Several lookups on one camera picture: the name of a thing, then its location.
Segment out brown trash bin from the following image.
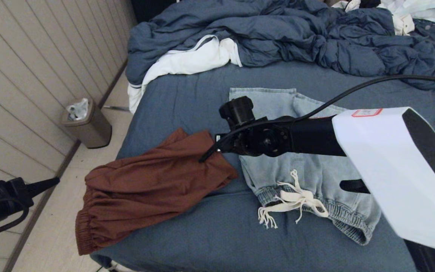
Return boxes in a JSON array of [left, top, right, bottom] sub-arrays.
[[60, 98, 112, 149]]

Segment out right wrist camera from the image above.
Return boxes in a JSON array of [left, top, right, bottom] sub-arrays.
[[219, 96, 256, 127]]

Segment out clear plastic bag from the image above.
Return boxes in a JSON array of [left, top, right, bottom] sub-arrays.
[[66, 98, 89, 121]]

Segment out crumpled blue duvet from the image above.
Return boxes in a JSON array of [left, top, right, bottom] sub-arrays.
[[125, 0, 435, 91]]

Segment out white clothes pile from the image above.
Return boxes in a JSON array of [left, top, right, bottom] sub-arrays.
[[331, 0, 435, 36]]

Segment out black furniture panel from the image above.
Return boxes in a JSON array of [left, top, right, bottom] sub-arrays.
[[131, 0, 180, 24]]

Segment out bed with blue sheet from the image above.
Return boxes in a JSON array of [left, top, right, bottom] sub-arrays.
[[89, 60, 435, 272]]

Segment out brown shorts with white print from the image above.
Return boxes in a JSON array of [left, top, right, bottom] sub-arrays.
[[75, 128, 239, 256]]

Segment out black cable loop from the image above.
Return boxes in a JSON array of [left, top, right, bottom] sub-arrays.
[[340, 179, 370, 194]]

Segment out light blue denim shorts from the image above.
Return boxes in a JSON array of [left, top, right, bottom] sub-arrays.
[[229, 88, 382, 245]]

